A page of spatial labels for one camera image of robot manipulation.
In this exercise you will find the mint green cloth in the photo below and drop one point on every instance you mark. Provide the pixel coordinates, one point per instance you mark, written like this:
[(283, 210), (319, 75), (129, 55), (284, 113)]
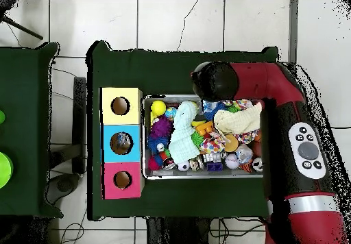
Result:
[(183, 134)]

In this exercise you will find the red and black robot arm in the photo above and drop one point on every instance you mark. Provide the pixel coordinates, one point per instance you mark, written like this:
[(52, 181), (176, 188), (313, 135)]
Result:
[(296, 150)]

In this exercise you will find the shallow metal mesh bin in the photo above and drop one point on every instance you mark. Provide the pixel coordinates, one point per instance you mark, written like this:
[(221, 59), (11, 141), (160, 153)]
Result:
[(175, 175)]

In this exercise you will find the wooden box with three holes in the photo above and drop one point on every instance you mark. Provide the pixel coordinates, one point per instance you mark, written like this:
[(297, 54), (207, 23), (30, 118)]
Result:
[(122, 119)]

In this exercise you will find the purple spiky ball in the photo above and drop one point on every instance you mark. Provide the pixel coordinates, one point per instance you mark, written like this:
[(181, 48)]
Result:
[(161, 126)]

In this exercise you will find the globe print ball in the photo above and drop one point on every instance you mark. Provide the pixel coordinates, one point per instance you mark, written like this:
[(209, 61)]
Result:
[(170, 112)]

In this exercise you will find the yellow smooth ball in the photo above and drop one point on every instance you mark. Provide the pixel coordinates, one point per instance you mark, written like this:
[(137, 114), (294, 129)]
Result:
[(158, 107)]

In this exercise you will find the orange plastic block toy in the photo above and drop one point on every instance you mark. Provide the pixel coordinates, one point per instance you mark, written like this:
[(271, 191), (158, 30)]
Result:
[(205, 128)]

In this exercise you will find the black and white soccer ball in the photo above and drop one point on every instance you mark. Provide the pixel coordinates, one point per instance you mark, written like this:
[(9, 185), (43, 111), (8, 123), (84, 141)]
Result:
[(184, 167)]

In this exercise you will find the tan foam ball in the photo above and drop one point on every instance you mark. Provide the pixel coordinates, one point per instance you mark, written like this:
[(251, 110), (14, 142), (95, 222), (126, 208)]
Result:
[(231, 143)]

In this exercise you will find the cream yellow cloth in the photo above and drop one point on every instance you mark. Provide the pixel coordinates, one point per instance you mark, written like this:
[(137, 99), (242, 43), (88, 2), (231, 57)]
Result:
[(238, 120)]

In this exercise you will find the silver topped drink can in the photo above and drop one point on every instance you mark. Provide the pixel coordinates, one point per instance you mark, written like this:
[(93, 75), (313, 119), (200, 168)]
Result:
[(257, 164)]

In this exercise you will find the dark green side table cloth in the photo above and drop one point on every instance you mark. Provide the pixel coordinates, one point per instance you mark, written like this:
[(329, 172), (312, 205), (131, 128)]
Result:
[(22, 118)]

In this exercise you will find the small bright green object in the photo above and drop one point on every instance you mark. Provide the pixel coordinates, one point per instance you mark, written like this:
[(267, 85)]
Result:
[(1, 117)]

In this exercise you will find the large bright green cup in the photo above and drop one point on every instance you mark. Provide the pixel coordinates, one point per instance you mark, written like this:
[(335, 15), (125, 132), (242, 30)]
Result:
[(5, 170)]

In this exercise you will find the black tripod leg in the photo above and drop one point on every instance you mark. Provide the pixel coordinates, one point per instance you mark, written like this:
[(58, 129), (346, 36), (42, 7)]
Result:
[(24, 30)]

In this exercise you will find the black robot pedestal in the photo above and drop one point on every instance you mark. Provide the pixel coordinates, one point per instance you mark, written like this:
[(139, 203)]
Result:
[(178, 231)]

